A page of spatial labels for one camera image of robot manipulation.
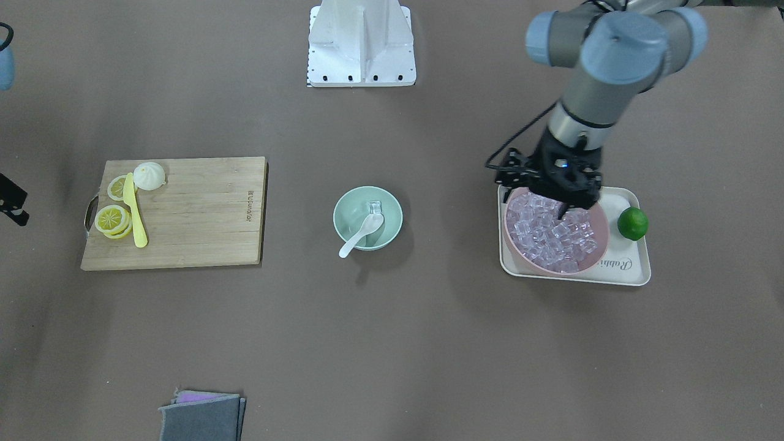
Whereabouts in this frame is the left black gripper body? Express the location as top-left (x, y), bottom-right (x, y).
top-left (530, 129), bottom-right (603, 209)

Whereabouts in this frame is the clear ice cube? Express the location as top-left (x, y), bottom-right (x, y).
top-left (367, 200), bottom-right (383, 215)

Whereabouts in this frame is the white ceramic spoon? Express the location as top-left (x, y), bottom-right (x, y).
top-left (338, 213), bottom-right (384, 258)

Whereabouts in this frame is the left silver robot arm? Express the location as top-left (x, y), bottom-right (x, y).
top-left (526, 1), bottom-right (708, 213)

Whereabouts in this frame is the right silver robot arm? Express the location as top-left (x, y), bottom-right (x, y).
top-left (1, 22), bottom-right (16, 91)

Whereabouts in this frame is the pink bowl of ice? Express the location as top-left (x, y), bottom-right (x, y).
top-left (503, 187), bottom-right (609, 274)

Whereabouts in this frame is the mint green bowl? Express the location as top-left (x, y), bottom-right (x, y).
top-left (333, 186), bottom-right (404, 251)

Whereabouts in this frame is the green lime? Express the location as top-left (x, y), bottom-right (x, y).
top-left (617, 206), bottom-right (649, 242)

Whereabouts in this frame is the cream plastic tray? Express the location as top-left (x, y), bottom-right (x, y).
top-left (496, 186), bottom-right (650, 287)

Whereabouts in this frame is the bamboo cutting board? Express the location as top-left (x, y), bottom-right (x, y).
top-left (81, 157), bottom-right (267, 271)

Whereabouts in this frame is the white steamed bun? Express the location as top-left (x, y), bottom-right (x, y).
top-left (134, 162), bottom-right (166, 192)

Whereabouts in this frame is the folded grey cloth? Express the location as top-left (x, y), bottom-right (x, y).
top-left (159, 389), bottom-right (247, 440)

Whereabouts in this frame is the yellow plastic knife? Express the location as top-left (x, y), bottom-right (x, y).
top-left (122, 173), bottom-right (148, 249)

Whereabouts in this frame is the lemon slice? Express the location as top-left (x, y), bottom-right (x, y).
top-left (94, 205), bottom-right (131, 237)
top-left (107, 174), bottom-right (127, 202)

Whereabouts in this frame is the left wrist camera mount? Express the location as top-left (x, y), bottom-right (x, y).
top-left (492, 148), bottom-right (541, 188)

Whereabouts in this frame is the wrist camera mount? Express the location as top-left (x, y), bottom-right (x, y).
top-left (1, 173), bottom-right (30, 227)
top-left (492, 148), bottom-right (541, 188)

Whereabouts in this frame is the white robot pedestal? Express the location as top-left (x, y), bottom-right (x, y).
top-left (306, 1), bottom-right (417, 88)

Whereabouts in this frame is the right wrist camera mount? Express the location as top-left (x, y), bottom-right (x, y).
top-left (1, 173), bottom-right (30, 227)

